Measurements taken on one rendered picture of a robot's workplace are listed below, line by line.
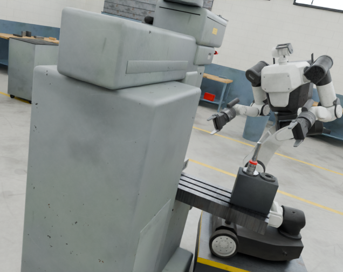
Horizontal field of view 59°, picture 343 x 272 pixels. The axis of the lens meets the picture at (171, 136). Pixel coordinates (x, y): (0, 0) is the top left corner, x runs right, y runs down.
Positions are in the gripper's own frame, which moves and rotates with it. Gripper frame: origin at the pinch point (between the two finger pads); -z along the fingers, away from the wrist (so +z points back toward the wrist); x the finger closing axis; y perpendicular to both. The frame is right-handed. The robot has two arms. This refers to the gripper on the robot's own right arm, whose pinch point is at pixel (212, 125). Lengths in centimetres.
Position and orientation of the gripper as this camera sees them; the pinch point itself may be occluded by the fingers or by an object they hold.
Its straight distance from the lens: 198.0
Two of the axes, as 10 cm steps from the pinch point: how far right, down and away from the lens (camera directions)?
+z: 7.5, -5.0, 4.3
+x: -2.8, -8.3, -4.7
